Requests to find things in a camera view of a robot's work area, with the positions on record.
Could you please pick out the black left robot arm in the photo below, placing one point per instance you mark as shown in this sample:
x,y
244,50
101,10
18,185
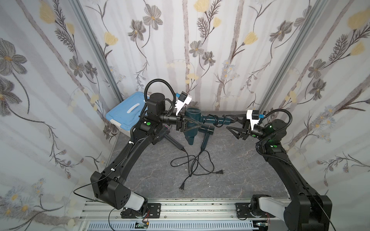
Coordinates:
x,y
108,185

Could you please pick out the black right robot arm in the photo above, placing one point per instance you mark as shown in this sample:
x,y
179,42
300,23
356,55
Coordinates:
x,y
307,210

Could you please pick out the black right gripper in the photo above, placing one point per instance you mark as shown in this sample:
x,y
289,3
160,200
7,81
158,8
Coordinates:
x,y
247,128

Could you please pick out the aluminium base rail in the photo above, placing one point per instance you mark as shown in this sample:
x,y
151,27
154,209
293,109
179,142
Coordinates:
x,y
180,215

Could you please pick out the blue lid storage box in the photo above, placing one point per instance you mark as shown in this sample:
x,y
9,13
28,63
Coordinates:
x,y
125,115

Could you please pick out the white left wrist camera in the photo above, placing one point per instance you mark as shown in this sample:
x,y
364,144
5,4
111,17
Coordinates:
x,y
182,100

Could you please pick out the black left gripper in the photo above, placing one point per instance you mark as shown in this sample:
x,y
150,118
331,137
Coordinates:
x,y
179,122

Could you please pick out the dark green hair dryer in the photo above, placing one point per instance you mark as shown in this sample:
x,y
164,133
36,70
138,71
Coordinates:
x,y
197,119
207,130

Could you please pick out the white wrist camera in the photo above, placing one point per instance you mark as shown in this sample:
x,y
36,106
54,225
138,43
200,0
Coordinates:
x,y
182,100
254,117

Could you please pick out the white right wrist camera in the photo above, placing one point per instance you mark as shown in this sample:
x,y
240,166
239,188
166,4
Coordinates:
x,y
254,117

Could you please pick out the black hair dryer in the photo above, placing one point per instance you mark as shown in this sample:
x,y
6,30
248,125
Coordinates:
x,y
174,142

